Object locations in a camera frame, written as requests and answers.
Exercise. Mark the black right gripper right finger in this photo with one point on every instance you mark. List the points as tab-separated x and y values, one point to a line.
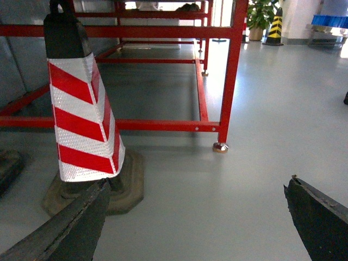
321	222

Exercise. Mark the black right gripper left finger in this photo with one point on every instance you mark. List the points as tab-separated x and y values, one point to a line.
72	234

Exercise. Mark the red white striped cone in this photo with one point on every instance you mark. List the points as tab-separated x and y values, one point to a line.
88	140

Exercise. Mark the yellow black traffic cone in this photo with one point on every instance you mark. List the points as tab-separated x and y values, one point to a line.
275	32

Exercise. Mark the stainless steel roller rack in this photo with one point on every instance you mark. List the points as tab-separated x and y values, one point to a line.
327	30

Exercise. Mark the green potted plant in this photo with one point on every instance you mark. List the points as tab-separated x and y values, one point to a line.
260	13

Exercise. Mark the red metal table frame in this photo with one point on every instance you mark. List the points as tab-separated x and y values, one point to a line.
147	95

